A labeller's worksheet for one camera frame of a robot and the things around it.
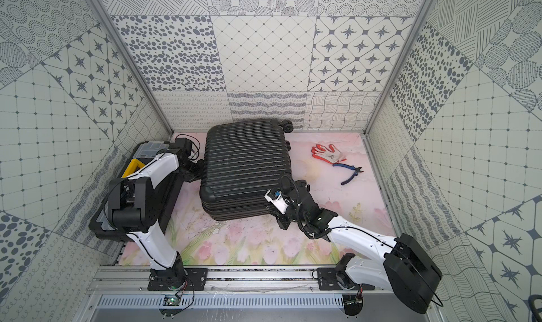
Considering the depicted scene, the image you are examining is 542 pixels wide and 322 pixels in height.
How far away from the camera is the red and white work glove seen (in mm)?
1093

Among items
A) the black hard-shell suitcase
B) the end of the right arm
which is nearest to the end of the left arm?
the black hard-shell suitcase

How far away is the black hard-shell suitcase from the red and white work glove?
0.27 metres

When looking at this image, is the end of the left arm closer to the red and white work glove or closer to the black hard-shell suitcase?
the black hard-shell suitcase

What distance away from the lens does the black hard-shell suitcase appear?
0.75 meters

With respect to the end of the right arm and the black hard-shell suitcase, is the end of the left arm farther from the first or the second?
the end of the right arm
